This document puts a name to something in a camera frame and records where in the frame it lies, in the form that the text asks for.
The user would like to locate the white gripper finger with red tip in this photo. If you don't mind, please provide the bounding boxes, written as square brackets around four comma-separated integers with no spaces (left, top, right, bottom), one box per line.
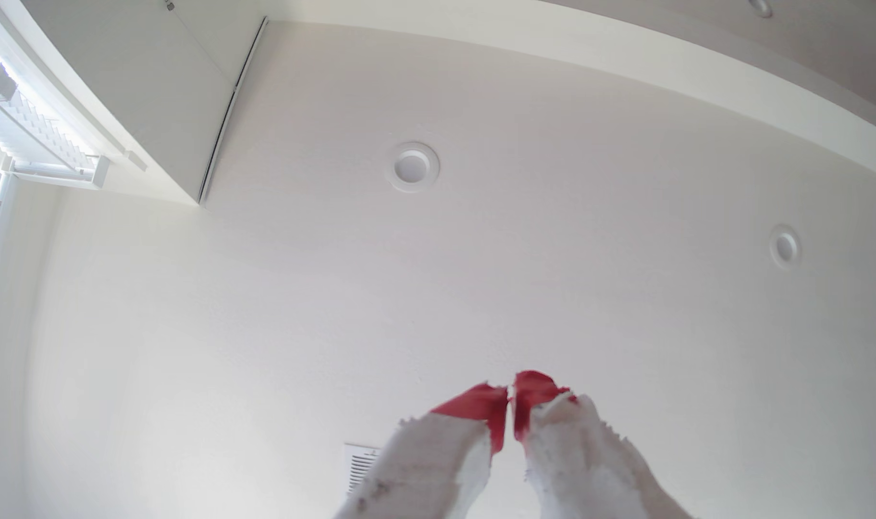
[513,370,695,519]
[335,383,510,519]

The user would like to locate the white slotted air vent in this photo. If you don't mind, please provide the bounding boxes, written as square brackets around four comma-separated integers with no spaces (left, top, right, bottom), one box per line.
[343,443,382,495]

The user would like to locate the white window blind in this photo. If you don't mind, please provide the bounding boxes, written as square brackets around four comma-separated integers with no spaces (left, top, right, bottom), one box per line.
[0,29,112,289]

